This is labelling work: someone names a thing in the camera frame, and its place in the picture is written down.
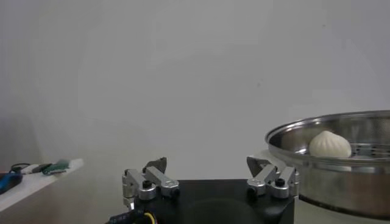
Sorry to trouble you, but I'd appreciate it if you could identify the stainless steel steamer basket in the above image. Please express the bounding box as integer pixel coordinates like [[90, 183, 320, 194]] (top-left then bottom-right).
[[257, 110, 390, 220]]

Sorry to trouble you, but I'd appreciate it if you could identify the blue computer mouse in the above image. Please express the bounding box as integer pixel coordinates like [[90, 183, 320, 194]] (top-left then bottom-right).
[[0, 172, 24, 195]]

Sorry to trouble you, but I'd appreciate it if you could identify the white side table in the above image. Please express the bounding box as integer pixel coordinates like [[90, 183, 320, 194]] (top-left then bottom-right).
[[0, 158, 85, 214]]

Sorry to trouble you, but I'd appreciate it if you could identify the white steamed baozi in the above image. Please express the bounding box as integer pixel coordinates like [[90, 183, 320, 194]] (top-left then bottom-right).
[[308, 130, 353, 159]]

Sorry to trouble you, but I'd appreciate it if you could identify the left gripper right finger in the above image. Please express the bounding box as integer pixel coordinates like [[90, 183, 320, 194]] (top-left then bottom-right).
[[246, 155, 300, 200]]

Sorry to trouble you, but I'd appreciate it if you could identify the black earphone cable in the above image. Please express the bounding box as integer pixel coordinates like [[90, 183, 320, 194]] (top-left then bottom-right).
[[9, 163, 31, 174]]

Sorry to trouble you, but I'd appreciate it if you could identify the green and grey tool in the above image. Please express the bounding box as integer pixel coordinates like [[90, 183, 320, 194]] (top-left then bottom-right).
[[41, 158, 73, 177]]

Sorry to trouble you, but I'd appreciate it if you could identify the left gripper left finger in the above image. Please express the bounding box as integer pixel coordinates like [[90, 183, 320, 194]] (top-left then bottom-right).
[[121, 156, 180, 211]]

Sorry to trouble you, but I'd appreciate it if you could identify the small black phone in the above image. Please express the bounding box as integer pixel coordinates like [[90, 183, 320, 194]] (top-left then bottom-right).
[[30, 163, 53, 174]]

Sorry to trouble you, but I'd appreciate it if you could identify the white electric cooker pot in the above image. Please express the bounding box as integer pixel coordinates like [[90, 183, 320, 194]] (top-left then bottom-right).
[[294, 196, 390, 224]]

